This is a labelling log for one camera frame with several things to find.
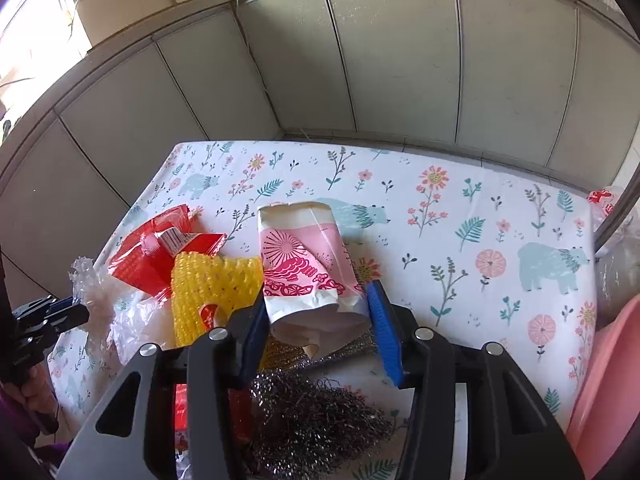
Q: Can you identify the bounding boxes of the person's left hand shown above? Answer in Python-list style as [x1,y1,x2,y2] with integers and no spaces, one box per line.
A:
[23,360,59,420]

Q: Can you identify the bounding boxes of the yellow mesh sponge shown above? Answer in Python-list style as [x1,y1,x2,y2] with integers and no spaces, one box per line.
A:
[170,251,266,348]

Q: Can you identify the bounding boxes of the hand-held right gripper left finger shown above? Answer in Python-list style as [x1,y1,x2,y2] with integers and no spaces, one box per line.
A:
[57,294,271,480]

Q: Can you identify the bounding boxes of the bright window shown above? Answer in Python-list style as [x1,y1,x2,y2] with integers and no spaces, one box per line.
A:
[0,0,96,146]

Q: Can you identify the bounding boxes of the clear bag with red print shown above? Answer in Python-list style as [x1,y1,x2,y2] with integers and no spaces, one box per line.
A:
[586,186,640,321]

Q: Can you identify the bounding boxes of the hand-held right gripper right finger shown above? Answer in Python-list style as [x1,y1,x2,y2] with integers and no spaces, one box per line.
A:
[366,279,586,480]

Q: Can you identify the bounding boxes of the metal shelf pole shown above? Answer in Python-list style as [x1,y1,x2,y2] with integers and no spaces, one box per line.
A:
[594,157,640,256]

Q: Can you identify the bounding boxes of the pink patterned paper bag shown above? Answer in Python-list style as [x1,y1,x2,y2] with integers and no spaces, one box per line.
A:
[256,200,373,361]

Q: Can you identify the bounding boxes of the grey kitchen counter cabinet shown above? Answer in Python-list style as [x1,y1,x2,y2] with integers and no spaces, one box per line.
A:
[0,0,640,311]

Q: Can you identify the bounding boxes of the steel wool scourer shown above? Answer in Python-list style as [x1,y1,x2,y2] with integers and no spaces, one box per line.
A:
[247,367,396,480]

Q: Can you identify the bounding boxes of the red snack wrapper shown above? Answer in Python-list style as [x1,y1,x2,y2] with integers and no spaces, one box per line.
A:
[107,204,228,298]

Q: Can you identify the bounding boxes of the crumpled clear plastic bag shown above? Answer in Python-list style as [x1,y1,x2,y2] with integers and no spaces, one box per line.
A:
[70,255,176,366]

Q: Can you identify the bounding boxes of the pink plastic bucket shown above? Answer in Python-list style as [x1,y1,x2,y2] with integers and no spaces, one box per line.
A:
[565,292,640,480]

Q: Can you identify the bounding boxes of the floral bear print tablecloth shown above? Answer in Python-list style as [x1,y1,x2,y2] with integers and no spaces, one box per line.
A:
[50,140,601,480]

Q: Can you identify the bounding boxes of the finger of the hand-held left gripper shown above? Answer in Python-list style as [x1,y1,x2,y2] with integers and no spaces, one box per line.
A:
[15,296,77,322]
[34,305,92,334]

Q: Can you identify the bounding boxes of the person's left forearm purple sleeve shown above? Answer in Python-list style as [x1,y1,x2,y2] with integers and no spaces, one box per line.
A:
[0,390,76,467]

